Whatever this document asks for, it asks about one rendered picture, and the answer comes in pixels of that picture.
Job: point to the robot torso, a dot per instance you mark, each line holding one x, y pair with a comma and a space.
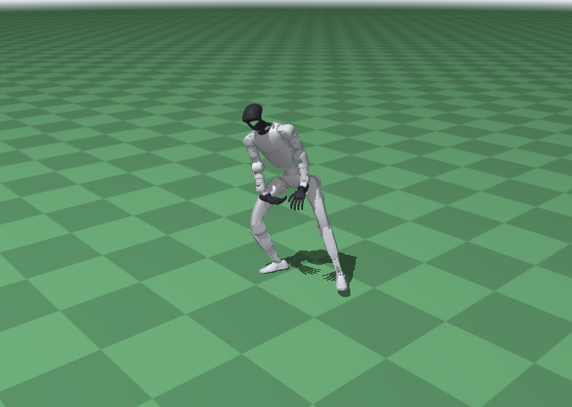
278, 152

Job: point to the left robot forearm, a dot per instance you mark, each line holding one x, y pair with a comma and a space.
303, 170

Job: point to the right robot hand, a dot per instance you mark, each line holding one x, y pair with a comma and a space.
272, 200

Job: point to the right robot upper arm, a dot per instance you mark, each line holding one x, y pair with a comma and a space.
258, 166

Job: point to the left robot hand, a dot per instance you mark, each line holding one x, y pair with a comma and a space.
298, 195

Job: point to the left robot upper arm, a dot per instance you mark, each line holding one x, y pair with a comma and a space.
288, 132

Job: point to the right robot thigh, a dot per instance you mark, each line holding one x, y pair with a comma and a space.
275, 186

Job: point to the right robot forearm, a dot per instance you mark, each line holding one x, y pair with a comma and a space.
260, 183

